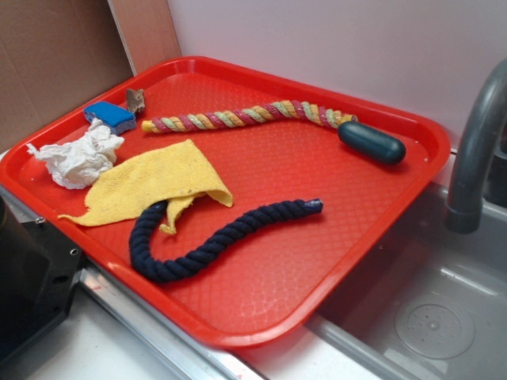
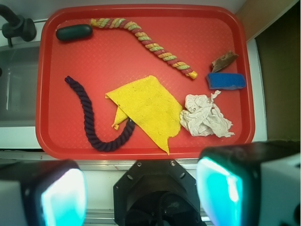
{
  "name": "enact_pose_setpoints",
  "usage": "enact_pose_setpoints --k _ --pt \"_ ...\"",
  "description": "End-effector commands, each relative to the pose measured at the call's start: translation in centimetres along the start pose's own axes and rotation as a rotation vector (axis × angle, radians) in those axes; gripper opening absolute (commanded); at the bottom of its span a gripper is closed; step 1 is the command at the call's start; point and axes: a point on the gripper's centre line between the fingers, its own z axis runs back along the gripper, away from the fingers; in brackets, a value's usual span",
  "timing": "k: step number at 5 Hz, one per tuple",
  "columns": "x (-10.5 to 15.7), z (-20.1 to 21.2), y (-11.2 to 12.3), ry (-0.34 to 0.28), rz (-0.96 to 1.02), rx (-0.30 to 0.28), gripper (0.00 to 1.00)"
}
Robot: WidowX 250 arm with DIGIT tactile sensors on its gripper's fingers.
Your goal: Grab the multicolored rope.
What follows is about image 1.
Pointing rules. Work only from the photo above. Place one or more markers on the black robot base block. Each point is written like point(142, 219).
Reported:
point(40, 267)

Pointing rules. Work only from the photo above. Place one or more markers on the red plastic tray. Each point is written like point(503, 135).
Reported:
point(270, 282)

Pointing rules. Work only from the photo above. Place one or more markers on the yellow cloth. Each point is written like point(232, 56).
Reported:
point(173, 175)

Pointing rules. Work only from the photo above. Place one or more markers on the dark green capsule object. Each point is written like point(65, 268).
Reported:
point(372, 142)

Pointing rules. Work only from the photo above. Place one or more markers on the small brown scrap piece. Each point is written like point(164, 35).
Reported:
point(135, 100)

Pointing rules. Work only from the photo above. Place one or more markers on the blue sponge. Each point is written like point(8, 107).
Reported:
point(117, 119)

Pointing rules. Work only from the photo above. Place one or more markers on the crumpled white paper towel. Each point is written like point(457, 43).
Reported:
point(78, 164)

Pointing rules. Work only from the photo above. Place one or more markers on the grey faucet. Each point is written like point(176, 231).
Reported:
point(479, 172)

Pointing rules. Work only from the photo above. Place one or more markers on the grey sink basin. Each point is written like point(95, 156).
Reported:
point(425, 303)

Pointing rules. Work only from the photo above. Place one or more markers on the brown cardboard panel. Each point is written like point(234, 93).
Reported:
point(57, 55)

